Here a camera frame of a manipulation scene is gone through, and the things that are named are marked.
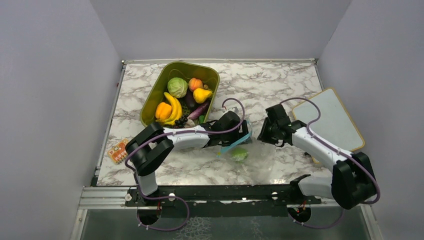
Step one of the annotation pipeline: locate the olive green plastic bin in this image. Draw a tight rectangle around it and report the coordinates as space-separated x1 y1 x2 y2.
139 61 220 127

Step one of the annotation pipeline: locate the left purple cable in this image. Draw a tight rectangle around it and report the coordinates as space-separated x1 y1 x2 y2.
123 97 247 200

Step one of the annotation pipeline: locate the white board with yellow rim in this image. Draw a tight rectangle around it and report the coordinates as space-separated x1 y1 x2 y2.
292 88 365 154

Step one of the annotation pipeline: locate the clear zip top bag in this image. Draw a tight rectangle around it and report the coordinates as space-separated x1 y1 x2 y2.
216 132 276 186

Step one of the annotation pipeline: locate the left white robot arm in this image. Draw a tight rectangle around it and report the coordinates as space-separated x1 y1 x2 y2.
125 111 249 206

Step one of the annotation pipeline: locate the yellow fake banana bunch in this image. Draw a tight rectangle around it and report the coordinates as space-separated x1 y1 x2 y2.
155 92 183 126

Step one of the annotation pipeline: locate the yellow fake lemon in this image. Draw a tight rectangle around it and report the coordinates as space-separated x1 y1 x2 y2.
193 88 214 104

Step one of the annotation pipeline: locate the white red fake radish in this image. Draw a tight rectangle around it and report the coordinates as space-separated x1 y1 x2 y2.
184 119 196 128

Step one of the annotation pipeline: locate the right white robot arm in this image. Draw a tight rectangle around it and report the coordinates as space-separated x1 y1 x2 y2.
257 104 381 210

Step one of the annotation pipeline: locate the purple fake eggplant in bin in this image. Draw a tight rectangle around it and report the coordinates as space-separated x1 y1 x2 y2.
187 101 211 121

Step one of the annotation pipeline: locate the dark fake grape bunch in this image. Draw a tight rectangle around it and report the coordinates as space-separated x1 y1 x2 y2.
173 114 189 129

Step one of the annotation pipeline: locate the green fake lime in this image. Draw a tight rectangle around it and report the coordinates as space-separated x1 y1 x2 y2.
230 147 249 162

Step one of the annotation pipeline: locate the dark fake eggplant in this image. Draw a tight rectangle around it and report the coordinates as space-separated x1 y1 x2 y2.
183 90 198 111

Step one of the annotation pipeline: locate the black mounting rail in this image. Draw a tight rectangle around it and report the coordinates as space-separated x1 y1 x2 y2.
124 184 322 218

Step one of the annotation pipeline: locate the orange fake bell pepper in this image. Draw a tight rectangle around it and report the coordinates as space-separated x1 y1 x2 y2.
155 102 173 121

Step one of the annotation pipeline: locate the orange fake peach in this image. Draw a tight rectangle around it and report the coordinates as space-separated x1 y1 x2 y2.
188 78 204 92

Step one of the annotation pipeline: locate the orange snack packet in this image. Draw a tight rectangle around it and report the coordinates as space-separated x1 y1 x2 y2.
107 138 129 165

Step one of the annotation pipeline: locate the green fake cabbage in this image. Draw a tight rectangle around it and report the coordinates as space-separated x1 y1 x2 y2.
167 77 188 99

